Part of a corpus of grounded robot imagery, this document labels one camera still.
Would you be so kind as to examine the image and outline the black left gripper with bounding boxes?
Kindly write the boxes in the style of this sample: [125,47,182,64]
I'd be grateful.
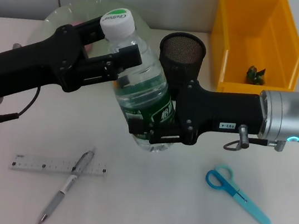
[0,1,127,117]

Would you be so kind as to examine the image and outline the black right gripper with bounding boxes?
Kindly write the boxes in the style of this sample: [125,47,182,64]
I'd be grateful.
[126,70,271,162]

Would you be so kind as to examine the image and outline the clear plastic water bottle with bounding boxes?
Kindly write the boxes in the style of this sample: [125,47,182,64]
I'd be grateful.
[81,4,194,156]

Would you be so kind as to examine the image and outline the green plastic wrapper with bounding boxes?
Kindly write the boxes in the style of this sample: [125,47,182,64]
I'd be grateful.
[244,64,268,87]

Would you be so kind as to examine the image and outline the green glass fruit bowl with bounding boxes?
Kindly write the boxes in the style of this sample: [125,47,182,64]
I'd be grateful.
[34,0,156,100]

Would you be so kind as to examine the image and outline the black mesh pen holder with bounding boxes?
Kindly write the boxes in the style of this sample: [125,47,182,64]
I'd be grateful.
[149,29,209,117]

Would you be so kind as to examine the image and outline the blue scissors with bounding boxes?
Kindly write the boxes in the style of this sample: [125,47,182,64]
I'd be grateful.
[199,161,280,224]

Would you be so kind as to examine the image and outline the clear plastic ruler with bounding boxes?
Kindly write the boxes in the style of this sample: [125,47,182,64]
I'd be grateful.
[8,147,110,185]

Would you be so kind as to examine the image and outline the grey white ballpoint pen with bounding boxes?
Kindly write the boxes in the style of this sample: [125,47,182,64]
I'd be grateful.
[38,139,97,224]

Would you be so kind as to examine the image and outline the right gripper metal plug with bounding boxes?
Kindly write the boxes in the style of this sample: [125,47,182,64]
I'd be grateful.
[236,124,253,149]

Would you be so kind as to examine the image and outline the yellow plastic bin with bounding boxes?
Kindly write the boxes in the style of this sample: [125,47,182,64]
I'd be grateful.
[202,0,299,104]

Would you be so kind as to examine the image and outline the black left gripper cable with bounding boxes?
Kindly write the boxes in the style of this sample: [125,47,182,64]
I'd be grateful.
[0,80,41,131]

